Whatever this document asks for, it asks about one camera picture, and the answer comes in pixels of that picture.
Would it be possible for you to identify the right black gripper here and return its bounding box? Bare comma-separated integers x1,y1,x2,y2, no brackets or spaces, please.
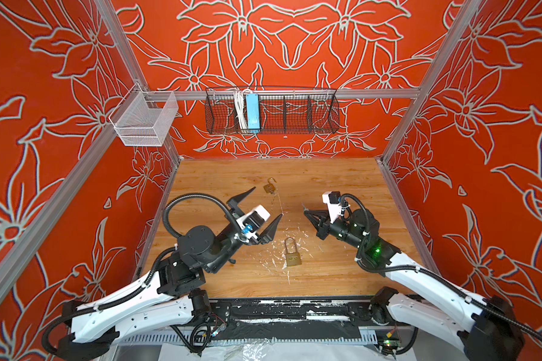
303,210,368,253

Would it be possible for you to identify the small brass padlock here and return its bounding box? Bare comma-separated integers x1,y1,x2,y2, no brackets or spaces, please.
263,177,277,195

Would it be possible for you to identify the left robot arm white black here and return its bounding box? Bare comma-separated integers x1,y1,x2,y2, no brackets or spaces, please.
41,191,282,360

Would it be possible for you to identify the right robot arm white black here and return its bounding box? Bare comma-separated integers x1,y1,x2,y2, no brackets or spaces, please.
304,191,542,360

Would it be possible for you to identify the long-shackle brass padlock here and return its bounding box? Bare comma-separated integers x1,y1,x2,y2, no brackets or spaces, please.
284,237,302,267

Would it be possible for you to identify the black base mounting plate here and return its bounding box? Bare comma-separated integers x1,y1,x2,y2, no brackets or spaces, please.
203,296,413,341

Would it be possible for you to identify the light blue box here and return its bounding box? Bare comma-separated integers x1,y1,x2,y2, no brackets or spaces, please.
245,93,260,133

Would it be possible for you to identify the black wire basket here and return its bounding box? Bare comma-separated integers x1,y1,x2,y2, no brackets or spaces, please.
205,87,341,135

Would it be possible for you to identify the white cables bundle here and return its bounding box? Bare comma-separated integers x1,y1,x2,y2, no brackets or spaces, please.
232,89,248,132

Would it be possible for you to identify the grey slotted cable duct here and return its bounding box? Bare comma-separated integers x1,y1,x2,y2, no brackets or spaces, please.
118,329,378,347

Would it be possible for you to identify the white wire basket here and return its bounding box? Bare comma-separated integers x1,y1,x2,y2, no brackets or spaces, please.
109,83,179,147

